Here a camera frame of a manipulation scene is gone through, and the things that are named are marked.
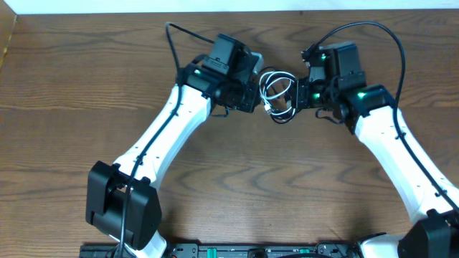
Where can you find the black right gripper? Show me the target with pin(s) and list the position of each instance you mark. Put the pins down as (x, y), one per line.
(303, 94)

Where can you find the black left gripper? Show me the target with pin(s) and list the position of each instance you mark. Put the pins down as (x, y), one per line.
(245, 101)

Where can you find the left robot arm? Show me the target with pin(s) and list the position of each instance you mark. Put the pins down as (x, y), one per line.
(122, 197)

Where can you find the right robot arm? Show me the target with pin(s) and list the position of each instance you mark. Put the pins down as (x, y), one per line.
(337, 83)

